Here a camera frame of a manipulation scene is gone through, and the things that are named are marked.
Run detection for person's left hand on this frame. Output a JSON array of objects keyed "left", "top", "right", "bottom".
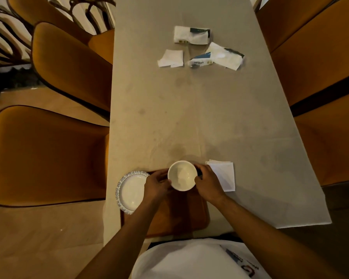
[{"left": 143, "top": 169, "right": 173, "bottom": 203}]

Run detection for person's right hand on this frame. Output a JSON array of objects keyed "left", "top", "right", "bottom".
[{"left": 193, "top": 163, "right": 228, "bottom": 205}]

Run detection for white ceramic bowl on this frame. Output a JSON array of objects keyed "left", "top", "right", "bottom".
[{"left": 167, "top": 160, "right": 198, "bottom": 192}]

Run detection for person's right forearm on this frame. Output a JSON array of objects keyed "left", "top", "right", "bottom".
[{"left": 213, "top": 195, "right": 349, "bottom": 279}]

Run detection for person's left forearm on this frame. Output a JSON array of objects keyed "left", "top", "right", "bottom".
[{"left": 75, "top": 193, "right": 163, "bottom": 279}]

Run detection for folded white paper napkin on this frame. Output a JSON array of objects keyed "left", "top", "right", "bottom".
[{"left": 205, "top": 159, "right": 236, "bottom": 192}]

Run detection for brown wooden tray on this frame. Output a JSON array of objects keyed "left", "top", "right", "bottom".
[{"left": 120, "top": 171, "right": 210, "bottom": 239}]

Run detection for white plate with patterned rim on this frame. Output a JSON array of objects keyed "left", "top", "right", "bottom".
[{"left": 115, "top": 171, "right": 150, "bottom": 215}]

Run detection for person's white shirt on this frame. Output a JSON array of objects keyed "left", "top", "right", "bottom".
[{"left": 130, "top": 238, "right": 271, "bottom": 279}]

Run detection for orange upholstered chair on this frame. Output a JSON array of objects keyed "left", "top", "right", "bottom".
[
  {"left": 31, "top": 22, "right": 113, "bottom": 117},
  {"left": 0, "top": 105, "right": 110, "bottom": 208},
  {"left": 6, "top": 0, "right": 116, "bottom": 65},
  {"left": 255, "top": 0, "right": 349, "bottom": 107},
  {"left": 293, "top": 89, "right": 349, "bottom": 187}
]

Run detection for small white folded napkin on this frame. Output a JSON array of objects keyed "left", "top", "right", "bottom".
[{"left": 157, "top": 49, "right": 184, "bottom": 68}]

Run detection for white tissue packet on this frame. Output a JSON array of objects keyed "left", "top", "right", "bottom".
[
  {"left": 173, "top": 25, "right": 211, "bottom": 46},
  {"left": 187, "top": 42, "right": 245, "bottom": 71}
]

